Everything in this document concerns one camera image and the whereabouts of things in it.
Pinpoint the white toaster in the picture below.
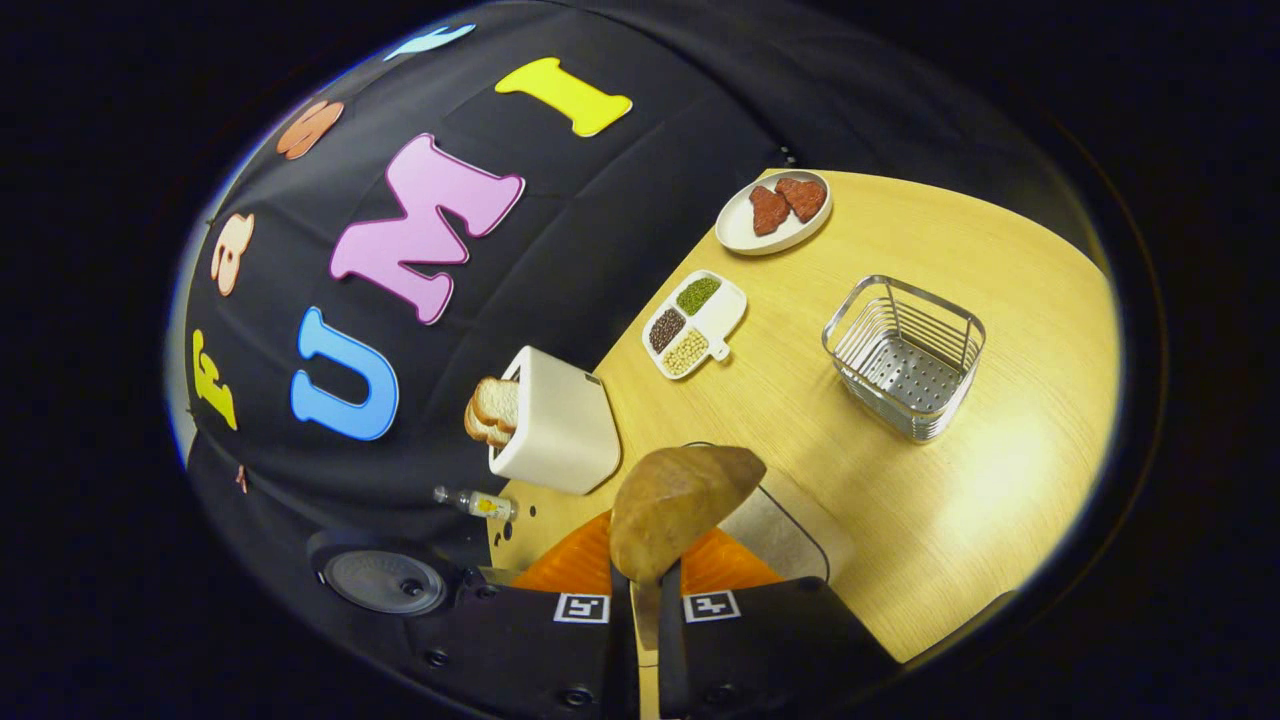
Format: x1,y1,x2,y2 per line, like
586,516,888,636
488,346,622,497

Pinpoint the red meat piece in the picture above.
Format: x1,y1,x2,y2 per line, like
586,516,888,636
775,177,829,223
749,185,791,238

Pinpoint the white divided dish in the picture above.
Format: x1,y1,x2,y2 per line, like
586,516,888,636
642,269,749,381

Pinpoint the small clear yellow-label bottle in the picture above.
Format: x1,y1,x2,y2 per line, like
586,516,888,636
433,485,519,523

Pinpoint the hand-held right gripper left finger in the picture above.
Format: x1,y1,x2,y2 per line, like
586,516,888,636
405,510,641,720

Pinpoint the dark blue silver rice cooker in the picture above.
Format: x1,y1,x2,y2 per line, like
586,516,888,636
308,528,491,621

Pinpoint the white round plate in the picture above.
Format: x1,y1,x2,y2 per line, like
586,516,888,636
715,169,833,256

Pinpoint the toast bread slice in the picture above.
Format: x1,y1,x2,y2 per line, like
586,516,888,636
472,377,521,433
464,400,513,448

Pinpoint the wooden spoon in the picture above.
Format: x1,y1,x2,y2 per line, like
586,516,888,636
609,445,768,651

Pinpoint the metal wire chopstick holder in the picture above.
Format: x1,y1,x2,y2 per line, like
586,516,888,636
822,275,987,443

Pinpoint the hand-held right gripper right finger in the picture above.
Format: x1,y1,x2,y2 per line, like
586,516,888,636
655,528,901,720

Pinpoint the clear plastic container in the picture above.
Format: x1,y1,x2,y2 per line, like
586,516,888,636
685,442,856,586

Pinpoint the pale beans portion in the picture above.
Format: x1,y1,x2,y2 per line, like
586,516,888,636
662,330,710,377

